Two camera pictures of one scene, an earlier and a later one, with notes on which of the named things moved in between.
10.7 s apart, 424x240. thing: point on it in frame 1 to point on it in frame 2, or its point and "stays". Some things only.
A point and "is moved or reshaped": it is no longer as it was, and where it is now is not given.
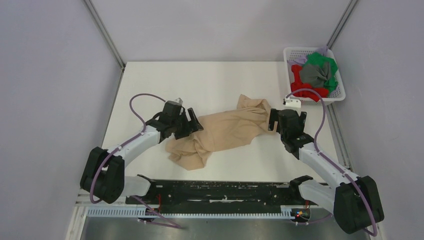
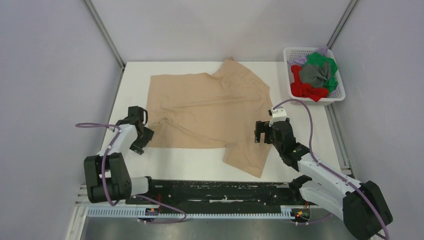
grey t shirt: [311, 74] stays
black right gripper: [274, 117] to [261, 126]
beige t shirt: [220, 131] is moved or reshaped
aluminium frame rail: [84, 200] stays
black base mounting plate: [184, 196] stays
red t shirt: [298, 84] stays
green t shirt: [331, 84] stays
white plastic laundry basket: [337, 92] stays
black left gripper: [191, 127] to [138, 147]
